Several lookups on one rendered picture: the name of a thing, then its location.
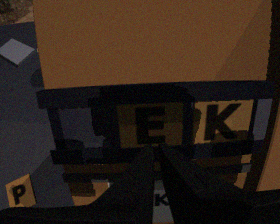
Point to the white paper ticket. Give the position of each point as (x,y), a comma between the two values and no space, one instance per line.
(160,205)

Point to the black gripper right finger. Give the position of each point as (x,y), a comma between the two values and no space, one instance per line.
(199,197)

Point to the orange tile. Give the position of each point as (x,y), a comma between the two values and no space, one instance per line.
(220,121)
(150,123)

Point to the grey rectangular tile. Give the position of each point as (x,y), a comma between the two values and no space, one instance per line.
(16,51)

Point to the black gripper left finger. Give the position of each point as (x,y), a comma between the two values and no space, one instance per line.
(127,201)

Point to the brown wooden board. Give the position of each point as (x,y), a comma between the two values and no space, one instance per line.
(95,54)

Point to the tan square tile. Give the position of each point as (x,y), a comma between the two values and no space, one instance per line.
(21,192)

